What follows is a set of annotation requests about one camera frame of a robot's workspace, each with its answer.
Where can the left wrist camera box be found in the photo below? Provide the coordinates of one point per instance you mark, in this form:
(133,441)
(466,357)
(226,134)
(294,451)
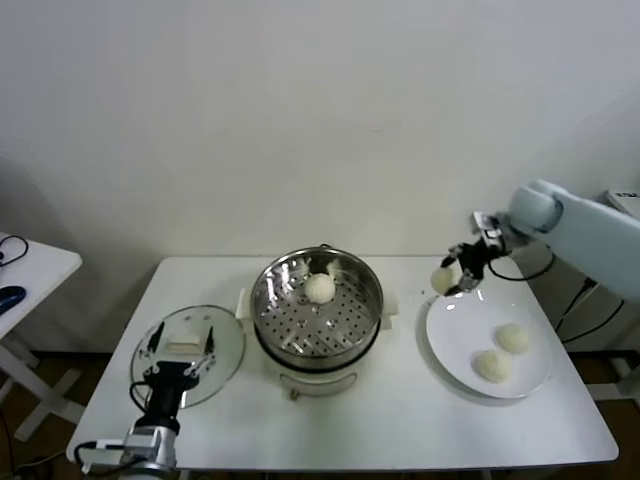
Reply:
(102,445)

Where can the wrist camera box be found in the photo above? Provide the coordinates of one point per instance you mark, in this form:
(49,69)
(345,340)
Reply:
(102,445)
(482,221)

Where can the white steamed baozi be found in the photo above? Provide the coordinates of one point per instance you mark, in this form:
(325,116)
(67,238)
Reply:
(512,338)
(492,366)
(441,280)
(320,288)

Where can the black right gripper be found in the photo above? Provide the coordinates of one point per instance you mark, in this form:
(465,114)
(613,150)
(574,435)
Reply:
(475,260)

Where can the large white plate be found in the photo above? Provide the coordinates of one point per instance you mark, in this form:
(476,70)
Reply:
(450,340)

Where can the scattered dark crumbs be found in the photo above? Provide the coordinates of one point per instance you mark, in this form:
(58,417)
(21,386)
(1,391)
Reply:
(422,291)

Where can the white side table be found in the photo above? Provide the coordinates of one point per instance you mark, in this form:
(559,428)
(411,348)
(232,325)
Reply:
(45,265)

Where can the round glass pot lid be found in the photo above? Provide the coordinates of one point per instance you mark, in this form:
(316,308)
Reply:
(200,320)

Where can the blue computer mouse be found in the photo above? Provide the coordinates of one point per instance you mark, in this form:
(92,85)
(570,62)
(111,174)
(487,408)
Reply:
(10,297)

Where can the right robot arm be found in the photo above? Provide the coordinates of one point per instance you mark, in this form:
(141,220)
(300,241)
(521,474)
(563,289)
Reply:
(590,230)

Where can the perforated steel steamer basket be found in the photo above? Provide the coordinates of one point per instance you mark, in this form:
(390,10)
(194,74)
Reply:
(280,300)

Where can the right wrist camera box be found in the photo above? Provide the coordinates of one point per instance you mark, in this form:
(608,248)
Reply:
(482,221)

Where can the white electric cooking pot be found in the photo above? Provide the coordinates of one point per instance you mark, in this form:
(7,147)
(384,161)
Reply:
(320,380)

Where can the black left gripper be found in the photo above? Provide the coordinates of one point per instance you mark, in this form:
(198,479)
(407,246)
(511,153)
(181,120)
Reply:
(167,385)

